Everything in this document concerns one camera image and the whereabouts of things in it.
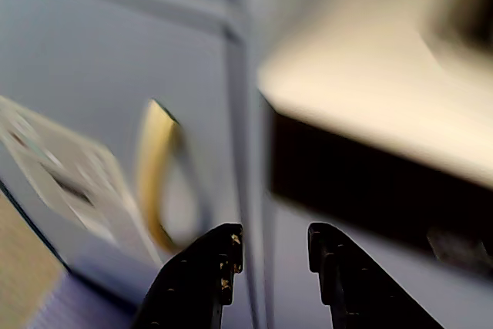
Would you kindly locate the grey water dispenser sticker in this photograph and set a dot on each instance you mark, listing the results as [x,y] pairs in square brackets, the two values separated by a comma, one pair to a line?
[58,159]

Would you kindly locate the blue-grey toy kitchen body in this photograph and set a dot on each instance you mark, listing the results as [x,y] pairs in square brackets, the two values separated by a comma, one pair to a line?
[385,94]

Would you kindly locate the blue fridge door with dispenser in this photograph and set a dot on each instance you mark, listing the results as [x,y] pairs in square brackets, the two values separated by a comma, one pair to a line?
[96,74]

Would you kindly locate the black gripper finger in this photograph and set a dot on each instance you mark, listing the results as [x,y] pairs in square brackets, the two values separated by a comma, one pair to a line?
[362,294]
[192,286]

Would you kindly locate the blue dishwasher door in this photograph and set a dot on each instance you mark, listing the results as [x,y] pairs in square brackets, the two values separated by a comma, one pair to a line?
[292,236]

